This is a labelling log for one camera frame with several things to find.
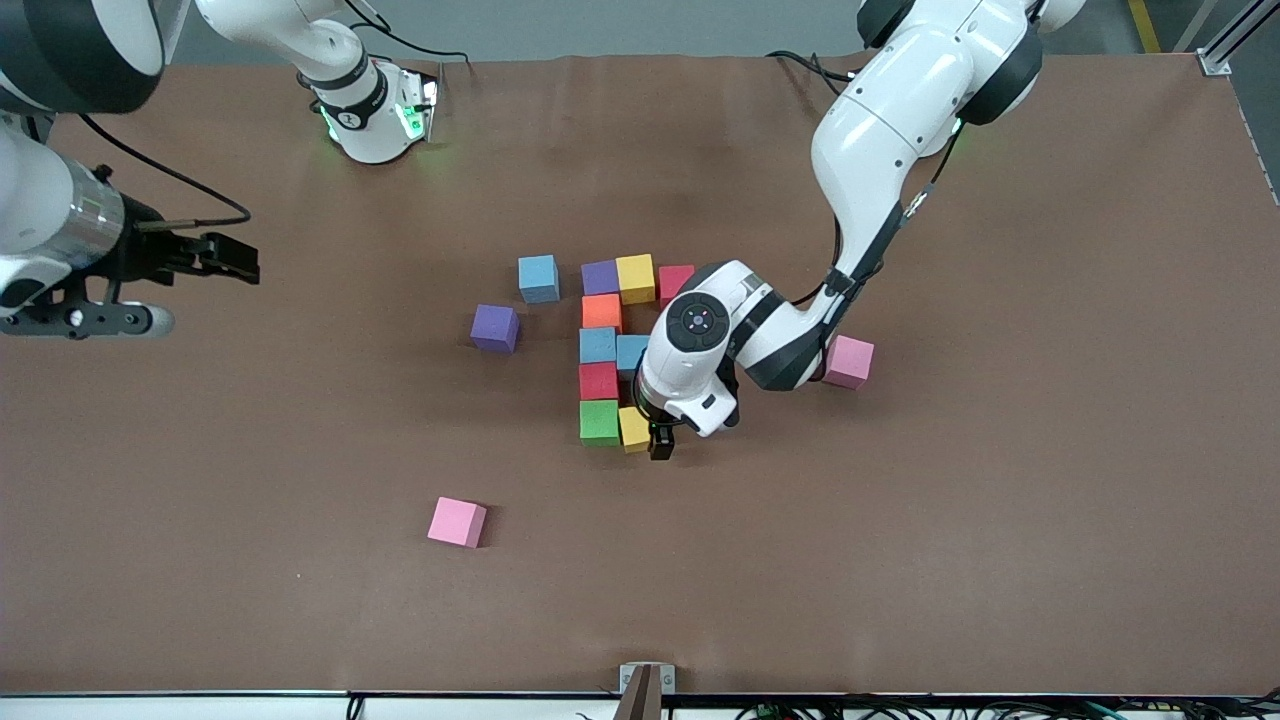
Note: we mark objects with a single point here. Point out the pink foam cube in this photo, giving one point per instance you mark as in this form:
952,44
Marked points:
855,362
457,522

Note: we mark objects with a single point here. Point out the brown table mat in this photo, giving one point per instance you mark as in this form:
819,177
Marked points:
250,500

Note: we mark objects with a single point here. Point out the purple foam cube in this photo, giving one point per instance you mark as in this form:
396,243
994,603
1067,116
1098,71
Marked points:
600,277
494,328

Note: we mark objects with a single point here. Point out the light blue foam cube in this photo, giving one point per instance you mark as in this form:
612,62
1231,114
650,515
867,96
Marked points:
538,278
598,345
630,352

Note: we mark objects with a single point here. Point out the silver table edge bracket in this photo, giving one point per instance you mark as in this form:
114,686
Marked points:
668,678

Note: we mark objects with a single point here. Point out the aluminium frame post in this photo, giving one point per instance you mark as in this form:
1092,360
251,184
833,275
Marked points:
1213,63

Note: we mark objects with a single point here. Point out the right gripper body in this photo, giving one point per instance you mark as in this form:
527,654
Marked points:
147,255

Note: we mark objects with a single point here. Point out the red foam cube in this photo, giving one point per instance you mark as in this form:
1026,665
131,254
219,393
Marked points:
675,278
598,381

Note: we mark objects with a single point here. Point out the green foam cube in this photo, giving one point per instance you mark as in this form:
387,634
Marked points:
598,422

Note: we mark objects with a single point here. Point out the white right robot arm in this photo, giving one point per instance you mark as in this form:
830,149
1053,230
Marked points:
350,100

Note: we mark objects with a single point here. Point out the orange foam cube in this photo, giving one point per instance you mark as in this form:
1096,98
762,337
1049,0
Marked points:
602,313

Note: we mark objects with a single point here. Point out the silver base connector plate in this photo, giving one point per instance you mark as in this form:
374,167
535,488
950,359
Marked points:
428,100

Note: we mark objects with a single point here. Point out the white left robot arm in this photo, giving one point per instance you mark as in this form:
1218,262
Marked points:
900,120

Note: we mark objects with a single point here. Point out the yellow foam cube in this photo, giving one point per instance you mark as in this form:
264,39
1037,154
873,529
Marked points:
632,430
636,278

